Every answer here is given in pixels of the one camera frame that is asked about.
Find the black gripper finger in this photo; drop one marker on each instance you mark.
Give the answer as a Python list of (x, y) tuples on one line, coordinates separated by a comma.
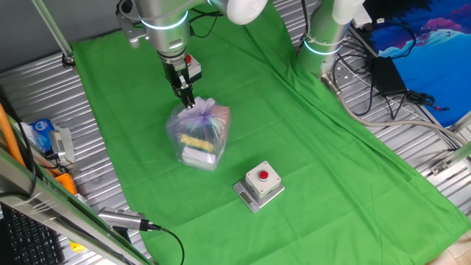
[(176, 92), (187, 97)]

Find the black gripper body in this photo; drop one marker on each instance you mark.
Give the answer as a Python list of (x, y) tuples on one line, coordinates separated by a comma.
[(174, 75)]

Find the clear plastic bag with items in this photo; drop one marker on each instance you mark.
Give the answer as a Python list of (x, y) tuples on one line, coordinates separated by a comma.
[(198, 125)]

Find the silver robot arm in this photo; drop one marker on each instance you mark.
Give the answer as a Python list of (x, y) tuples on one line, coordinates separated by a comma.
[(165, 22)]

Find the grey red-button box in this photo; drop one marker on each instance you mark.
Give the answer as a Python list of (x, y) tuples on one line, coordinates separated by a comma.
[(195, 70), (257, 184)]

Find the yellow sponge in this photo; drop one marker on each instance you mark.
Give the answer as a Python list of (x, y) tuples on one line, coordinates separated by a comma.
[(197, 143)]

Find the white box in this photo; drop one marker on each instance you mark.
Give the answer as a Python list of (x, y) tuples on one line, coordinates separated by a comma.
[(198, 156)]

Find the grey box red button rear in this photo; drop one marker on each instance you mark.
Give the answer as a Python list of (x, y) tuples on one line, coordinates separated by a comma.
[(244, 195)]

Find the green cloth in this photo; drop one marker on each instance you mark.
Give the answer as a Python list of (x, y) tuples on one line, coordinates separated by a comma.
[(294, 147)]

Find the grey support pole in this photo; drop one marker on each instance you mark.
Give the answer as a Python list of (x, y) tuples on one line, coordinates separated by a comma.
[(51, 29)]

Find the blue tissue pack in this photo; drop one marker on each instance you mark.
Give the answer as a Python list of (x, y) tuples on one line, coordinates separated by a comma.
[(40, 132)]

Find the orange box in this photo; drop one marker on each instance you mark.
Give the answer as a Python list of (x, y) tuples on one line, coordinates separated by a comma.
[(67, 183)]

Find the orange pipe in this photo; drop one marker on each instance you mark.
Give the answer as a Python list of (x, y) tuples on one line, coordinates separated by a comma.
[(8, 136)]

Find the black power adapter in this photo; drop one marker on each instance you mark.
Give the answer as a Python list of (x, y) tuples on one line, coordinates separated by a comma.
[(388, 75)]

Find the black keyboard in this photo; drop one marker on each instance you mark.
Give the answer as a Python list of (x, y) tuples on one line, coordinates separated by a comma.
[(25, 243)]

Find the blue poster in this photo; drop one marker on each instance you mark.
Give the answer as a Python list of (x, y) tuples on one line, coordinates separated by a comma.
[(434, 62)]

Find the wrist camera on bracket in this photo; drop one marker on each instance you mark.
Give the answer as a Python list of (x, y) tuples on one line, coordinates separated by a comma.
[(130, 33)]

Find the silver depth camera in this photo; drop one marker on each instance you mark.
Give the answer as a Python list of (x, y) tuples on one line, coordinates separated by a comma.
[(58, 143), (117, 218)]

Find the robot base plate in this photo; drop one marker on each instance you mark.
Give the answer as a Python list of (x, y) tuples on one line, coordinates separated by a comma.
[(346, 75)]

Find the aluminium frame beam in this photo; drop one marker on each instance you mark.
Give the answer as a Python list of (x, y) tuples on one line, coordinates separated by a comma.
[(456, 156), (55, 217)]

